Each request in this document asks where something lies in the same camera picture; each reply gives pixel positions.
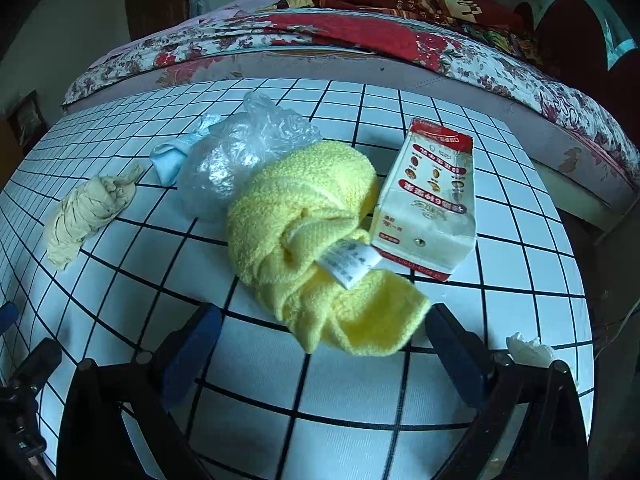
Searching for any white bed frame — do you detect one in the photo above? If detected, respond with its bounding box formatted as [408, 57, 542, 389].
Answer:
[532, 157, 631, 233]

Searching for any beige knotted cloth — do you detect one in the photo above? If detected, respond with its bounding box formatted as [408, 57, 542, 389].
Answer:
[45, 162, 143, 271]

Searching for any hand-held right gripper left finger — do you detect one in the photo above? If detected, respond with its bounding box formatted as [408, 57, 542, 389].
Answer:
[56, 305, 223, 480]

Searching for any pale mattress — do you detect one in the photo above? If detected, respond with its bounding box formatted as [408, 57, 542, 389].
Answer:
[65, 47, 636, 201]

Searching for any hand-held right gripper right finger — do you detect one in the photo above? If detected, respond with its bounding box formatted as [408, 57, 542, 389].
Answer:
[426, 303, 590, 480]

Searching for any red printed blanket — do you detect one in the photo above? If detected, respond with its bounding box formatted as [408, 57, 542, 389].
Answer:
[277, 0, 546, 68]

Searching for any yellow towel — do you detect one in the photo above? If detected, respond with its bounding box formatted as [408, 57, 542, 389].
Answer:
[227, 141, 431, 356]

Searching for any checkered white tablecloth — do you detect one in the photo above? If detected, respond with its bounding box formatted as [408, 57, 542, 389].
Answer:
[0, 77, 596, 480]

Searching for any pink cloth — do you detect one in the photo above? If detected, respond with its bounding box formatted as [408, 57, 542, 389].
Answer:
[90, 0, 286, 68]

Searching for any dark side cabinet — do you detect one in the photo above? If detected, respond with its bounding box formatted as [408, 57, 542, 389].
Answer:
[7, 91, 48, 143]

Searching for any red scalloped headboard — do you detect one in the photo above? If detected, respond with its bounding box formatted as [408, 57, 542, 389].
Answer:
[514, 0, 640, 93]

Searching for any clear plastic bag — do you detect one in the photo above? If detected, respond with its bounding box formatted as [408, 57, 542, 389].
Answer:
[177, 91, 323, 223]

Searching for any white crumpled tissue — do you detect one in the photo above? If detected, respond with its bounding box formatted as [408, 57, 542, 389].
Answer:
[506, 332, 556, 368]

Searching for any floral quilt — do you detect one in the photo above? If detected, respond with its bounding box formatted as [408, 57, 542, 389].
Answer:
[62, 10, 640, 196]

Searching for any red white carton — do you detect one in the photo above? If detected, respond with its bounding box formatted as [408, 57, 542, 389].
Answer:
[370, 117, 477, 281]

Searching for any light blue sock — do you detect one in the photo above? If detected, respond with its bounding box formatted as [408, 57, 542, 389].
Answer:
[150, 114, 223, 186]

